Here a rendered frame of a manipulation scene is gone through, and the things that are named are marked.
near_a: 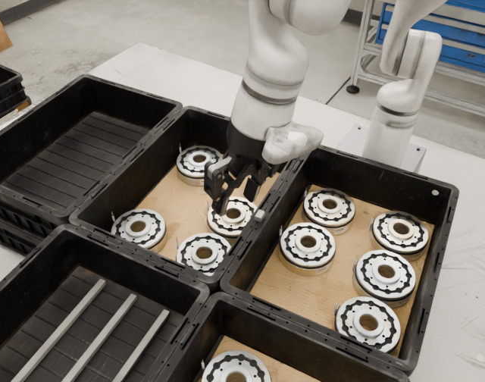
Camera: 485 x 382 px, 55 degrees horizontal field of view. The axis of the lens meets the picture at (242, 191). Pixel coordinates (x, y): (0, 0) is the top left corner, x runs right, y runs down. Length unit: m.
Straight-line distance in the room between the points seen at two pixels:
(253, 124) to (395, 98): 0.50
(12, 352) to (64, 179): 0.40
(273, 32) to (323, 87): 2.40
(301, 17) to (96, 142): 0.78
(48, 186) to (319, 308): 0.63
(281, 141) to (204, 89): 1.03
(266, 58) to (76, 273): 0.56
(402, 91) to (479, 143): 1.75
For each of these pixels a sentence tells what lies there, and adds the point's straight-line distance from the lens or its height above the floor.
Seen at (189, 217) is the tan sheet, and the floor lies 0.83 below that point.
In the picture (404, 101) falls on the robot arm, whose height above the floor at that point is 1.00.
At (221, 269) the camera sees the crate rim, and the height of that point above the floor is 0.93.
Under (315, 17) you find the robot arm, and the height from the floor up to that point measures 1.33.
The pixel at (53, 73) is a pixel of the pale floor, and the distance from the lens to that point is 3.26.
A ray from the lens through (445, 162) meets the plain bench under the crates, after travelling 1.37.
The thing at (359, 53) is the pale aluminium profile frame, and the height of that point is 0.25.
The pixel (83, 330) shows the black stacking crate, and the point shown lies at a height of 0.83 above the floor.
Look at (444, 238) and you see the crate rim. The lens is 0.84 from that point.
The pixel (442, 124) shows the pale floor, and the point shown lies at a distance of 2.80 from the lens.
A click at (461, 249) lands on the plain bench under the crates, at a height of 0.70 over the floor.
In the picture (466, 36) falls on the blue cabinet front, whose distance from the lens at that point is 2.63.
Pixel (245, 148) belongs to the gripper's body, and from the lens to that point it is 0.58.
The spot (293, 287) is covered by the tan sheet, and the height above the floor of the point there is 0.83.
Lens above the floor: 1.53
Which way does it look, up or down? 45 degrees down
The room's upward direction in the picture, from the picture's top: straight up
